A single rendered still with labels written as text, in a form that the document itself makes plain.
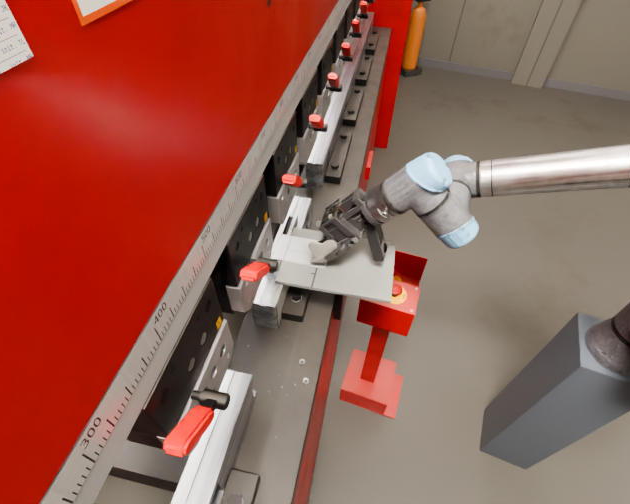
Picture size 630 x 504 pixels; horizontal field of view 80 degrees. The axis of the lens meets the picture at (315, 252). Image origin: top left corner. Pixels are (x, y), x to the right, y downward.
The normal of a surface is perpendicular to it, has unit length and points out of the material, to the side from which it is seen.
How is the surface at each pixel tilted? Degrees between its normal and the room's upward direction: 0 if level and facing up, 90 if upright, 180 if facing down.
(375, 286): 0
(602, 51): 90
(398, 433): 0
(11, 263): 90
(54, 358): 90
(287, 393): 0
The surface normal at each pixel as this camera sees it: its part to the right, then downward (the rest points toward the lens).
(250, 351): 0.01, -0.67
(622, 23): -0.39, 0.68
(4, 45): 0.98, 0.16
